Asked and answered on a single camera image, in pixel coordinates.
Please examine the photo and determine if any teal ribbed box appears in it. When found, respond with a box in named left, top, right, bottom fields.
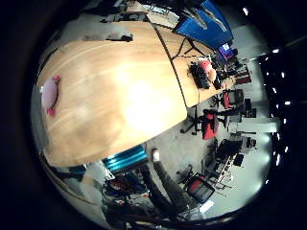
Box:
left=102, top=144, right=149, bottom=173

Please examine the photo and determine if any black keyboard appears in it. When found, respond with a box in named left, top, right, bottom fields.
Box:
left=188, top=61, right=211, bottom=90

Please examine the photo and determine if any peach and pink plush toy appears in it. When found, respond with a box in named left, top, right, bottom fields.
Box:
left=199, top=58, right=218, bottom=82

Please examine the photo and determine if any person in dark trousers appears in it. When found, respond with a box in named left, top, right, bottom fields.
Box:
left=139, top=148, right=192, bottom=219

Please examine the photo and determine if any black flat device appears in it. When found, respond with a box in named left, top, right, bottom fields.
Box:
left=106, top=34, right=134, bottom=43

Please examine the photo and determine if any red mesh-back office chair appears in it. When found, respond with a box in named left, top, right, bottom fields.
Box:
left=184, top=172, right=216, bottom=204

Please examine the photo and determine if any lit computer screen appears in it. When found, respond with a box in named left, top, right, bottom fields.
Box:
left=218, top=42, right=238, bottom=60

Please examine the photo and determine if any blue panel board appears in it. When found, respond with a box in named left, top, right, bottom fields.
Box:
left=173, top=0, right=235, bottom=51

